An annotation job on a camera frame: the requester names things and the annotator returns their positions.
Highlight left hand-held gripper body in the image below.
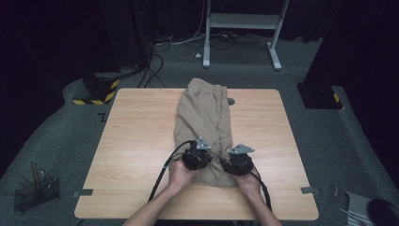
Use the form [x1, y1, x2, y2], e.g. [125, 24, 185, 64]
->
[181, 136, 215, 171]

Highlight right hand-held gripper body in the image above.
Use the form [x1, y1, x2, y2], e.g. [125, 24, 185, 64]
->
[223, 143, 256, 176]

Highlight beige pants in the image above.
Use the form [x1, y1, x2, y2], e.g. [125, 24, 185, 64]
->
[172, 77, 239, 188]

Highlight person's right hand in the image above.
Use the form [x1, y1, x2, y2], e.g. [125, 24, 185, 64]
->
[230, 168, 263, 198]

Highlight person's left hand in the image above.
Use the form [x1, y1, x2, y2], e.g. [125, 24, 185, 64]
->
[168, 158, 202, 193]

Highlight grey tape strip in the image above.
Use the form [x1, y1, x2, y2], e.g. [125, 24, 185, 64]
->
[72, 188, 94, 199]
[299, 186, 321, 195]

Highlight black yellow striped stand base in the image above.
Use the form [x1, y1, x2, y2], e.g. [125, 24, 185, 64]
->
[72, 73, 121, 106]

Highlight grey striped sheet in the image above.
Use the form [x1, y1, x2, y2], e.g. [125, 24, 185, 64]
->
[343, 189, 375, 226]

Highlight white metal stand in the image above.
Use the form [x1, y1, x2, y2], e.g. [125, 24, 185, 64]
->
[201, 0, 291, 72]

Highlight black round object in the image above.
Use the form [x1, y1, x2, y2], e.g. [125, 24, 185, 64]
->
[366, 198, 399, 226]

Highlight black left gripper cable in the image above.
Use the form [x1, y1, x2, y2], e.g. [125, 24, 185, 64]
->
[148, 139, 198, 202]

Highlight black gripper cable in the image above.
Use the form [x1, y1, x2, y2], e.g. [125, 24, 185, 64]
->
[148, 139, 198, 202]
[248, 169, 273, 212]

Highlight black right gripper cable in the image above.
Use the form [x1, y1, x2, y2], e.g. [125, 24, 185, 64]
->
[248, 169, 273, 212]

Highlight black floor cables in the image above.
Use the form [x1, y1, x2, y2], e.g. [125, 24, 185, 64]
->
[136, 31, 271, 89]

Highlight white floor cable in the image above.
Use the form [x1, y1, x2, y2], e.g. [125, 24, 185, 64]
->
[153, 0, 209, 60]

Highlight black wire basket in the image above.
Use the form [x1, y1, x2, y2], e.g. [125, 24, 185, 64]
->
[13, 174, 61, 213]

